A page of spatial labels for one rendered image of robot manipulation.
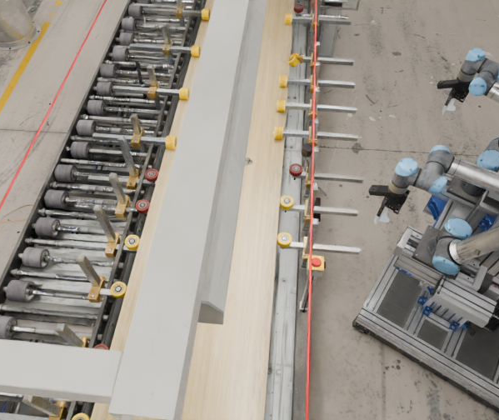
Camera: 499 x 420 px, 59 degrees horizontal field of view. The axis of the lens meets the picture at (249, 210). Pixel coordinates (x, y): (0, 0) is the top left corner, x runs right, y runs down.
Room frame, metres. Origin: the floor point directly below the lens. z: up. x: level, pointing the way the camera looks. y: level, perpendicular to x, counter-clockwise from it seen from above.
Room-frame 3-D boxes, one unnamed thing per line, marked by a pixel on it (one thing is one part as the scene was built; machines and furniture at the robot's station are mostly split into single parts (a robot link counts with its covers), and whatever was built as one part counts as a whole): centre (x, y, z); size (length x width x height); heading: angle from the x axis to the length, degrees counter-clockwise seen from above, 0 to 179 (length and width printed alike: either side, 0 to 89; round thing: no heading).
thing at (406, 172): (1.09, -0.62, 1.62); 0.09 x 0.08 x 0.11; 63
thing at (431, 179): (1.07, -0.71, 1.61); 0.11 x 0.11 x 0.08; 63
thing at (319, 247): (1.20, -0.39, 0.83); 0.43 x 0.03 x 0.04; 85
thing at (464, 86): (1.79, -1.09, 1.46); 0.09 x 0.08 x 0.12; 56
